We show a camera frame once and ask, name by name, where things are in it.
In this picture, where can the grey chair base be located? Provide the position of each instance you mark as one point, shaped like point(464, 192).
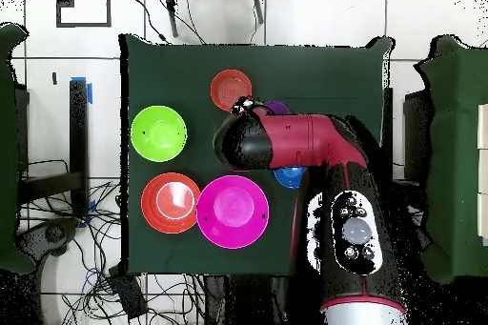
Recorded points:
point(53, 233)

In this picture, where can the black metal stand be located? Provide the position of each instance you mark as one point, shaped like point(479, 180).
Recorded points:
point(78, 130)

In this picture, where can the large pink bowl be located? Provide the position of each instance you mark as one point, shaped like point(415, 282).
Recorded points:
point(231, 207)

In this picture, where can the large red-orange bowl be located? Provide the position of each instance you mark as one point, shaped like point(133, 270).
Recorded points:
point(152, 207)

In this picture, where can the purple plastic cup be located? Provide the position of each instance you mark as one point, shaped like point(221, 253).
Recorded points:
point(279, 107)

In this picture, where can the large lime green bowl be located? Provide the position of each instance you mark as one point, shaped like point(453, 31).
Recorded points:
point(158, 142)

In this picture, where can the small orange bowl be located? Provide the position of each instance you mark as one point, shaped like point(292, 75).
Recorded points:
point(227, 86)

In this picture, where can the dark green table cloth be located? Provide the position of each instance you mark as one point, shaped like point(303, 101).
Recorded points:
point(324, 73)

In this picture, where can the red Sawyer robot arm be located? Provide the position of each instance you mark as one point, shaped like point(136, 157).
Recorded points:
point(305, 138)

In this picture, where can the green covered side table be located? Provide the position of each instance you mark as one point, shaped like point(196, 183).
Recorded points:
point(453, 149)
point(5, 149)

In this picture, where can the small dark blue bowl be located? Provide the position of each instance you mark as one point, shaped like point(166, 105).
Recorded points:
point(289, 178)

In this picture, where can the blue tape strip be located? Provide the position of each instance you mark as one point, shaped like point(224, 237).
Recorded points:
point(90, 93)

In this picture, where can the black power strip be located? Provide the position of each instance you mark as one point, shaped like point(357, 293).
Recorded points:
point(129, 296)

